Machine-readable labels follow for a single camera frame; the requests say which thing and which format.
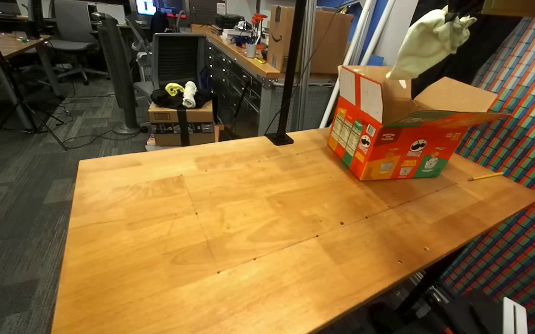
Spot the light green shirt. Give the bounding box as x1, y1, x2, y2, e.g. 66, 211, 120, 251
385, 5, 480, 81

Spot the large brown cardboard box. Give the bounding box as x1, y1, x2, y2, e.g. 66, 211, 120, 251
267, 5, 356, 77

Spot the orange Pringles cardboard box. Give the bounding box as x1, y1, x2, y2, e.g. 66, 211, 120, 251
326, 62, 510, 181

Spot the white plastic pipe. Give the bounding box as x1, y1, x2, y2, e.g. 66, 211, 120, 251
358, 0, 400, 68
319, 0, 380, 129

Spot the yellow pencil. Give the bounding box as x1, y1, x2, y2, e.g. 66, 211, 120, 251
467, 170, 506, 183

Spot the black vertical pole stand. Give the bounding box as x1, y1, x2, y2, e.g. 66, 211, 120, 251
265, 0, 311, 146

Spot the clutter of bench tools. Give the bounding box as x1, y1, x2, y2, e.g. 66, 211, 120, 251
220, 12, 272, 60

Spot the colourful woven backdrop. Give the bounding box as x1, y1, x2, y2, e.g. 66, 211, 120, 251
441, 14, 535, 334

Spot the workbench cabinet with drawers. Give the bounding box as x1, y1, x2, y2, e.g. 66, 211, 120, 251
192, 23, 339, 136

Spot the white rolled cloth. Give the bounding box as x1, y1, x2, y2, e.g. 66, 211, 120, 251
181, 79, 201, 109

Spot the black open equipment case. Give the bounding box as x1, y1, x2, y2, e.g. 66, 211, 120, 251
153, 31, 209, 88

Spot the yellow green small item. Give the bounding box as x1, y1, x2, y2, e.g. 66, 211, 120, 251
164, 81, 187, 97

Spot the small brown floor carton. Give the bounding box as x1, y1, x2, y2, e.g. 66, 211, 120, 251
148, 99, 218, 125

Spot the blue screen computer monitor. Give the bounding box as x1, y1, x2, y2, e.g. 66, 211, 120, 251
135, 0, 161, 16

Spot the black gear beside table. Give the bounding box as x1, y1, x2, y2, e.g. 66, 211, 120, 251
367, 270, 534, 334

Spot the wooden crate under carton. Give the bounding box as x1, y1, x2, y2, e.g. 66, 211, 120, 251
146, 120, 226, 151

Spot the grey tower fan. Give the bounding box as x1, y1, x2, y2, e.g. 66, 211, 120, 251
97, 12, 142, 135

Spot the grey office chair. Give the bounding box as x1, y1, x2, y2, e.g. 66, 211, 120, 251
47, 0, 110, 84

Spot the black tripod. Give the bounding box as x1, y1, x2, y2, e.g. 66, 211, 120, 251
0, 0, 71, 149

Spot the wooden office desk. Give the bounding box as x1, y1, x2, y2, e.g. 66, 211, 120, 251
0, 31, 55, 112

